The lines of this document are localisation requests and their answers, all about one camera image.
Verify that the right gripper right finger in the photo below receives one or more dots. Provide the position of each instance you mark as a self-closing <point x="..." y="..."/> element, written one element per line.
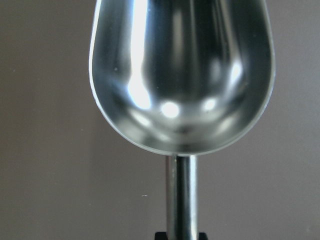
<point x="203" y="236"/>

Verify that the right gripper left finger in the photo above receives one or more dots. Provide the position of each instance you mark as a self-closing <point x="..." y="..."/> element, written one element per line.
<point x="161" y="235"/>

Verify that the stainless steel ice scoop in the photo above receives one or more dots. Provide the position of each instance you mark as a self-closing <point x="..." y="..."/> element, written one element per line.
<point x="181" y="78"/>

